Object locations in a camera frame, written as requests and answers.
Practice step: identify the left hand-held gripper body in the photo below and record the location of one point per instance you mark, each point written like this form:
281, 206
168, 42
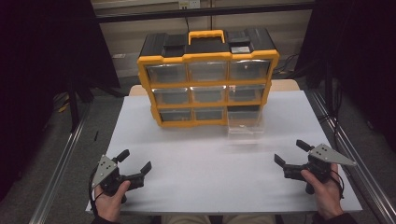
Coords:
107, 174

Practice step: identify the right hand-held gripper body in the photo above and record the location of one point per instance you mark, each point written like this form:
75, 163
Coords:
323, 155

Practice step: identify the person's left hand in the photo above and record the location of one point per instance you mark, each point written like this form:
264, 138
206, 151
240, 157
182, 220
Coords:
109, 205

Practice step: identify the person's right hand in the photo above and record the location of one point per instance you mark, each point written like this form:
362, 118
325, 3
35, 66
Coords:
328, 196

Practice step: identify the clear plastic drawer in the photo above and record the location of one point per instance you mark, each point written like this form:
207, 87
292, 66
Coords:
244, 126

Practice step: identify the black metal stand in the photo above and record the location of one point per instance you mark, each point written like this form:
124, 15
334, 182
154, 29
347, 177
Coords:
74, 105

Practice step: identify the yellow floor object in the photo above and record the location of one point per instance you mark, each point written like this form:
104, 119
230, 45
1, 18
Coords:
63, 104

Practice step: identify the black curtain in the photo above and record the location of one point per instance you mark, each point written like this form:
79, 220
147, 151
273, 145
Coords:
358, 62
40, 77

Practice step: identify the set of clear organizer drawers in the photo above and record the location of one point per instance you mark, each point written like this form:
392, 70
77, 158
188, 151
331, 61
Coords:
207, 71

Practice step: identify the yellow and black drawer organizer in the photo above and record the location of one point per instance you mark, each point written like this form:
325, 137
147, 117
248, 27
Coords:
205, 57

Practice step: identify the aluminium frame rail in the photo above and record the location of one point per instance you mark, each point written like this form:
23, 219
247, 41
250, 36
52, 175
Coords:
62, 165
358, 155

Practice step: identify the black horizontal frame bar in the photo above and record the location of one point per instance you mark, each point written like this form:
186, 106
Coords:
202, 13

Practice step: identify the white wall socket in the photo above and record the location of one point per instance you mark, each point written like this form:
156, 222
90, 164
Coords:
190, 4

